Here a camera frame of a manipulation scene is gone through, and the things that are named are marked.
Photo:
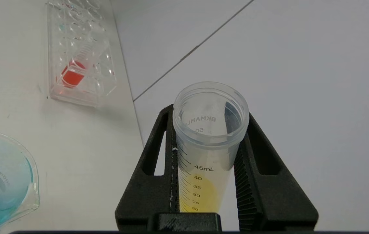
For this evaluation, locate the clear glass beaker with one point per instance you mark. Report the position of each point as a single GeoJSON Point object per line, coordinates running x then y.
{"type": "Point", "coordinates": [2, 195]}

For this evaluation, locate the test tube with red pigment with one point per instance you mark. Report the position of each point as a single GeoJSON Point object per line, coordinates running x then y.
{"type": "Point", "coordinates": [73, 76]}

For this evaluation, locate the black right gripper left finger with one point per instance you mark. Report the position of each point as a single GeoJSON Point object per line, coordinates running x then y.
{"type": "Point", "coordinates": [148, 191]}

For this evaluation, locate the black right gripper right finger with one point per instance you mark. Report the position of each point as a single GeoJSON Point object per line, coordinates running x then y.
{"type": "Point", "coordinates": [269, 195]}

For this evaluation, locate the clear acrylic test tube rack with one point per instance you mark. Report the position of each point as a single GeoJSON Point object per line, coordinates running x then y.
{"type": "Point", "coordinates": [83, 74]}

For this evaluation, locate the test tube with yellow pigment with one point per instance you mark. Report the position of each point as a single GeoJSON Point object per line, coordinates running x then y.
{"type": "Point", "coordinates": [204, 152]}

